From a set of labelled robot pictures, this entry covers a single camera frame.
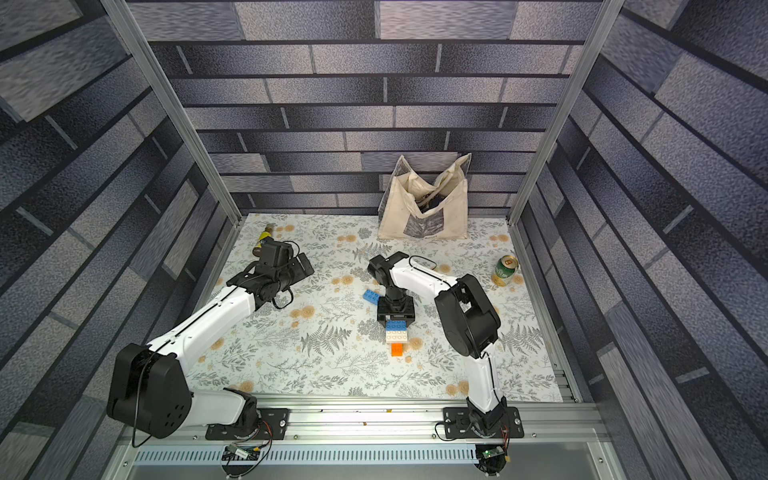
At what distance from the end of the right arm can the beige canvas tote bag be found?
0.79ft

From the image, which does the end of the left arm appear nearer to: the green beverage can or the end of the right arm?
the end of the right arm

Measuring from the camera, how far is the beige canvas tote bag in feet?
3.09

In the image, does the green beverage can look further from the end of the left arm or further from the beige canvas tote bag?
the end of the left arm

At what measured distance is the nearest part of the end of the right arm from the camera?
708mm
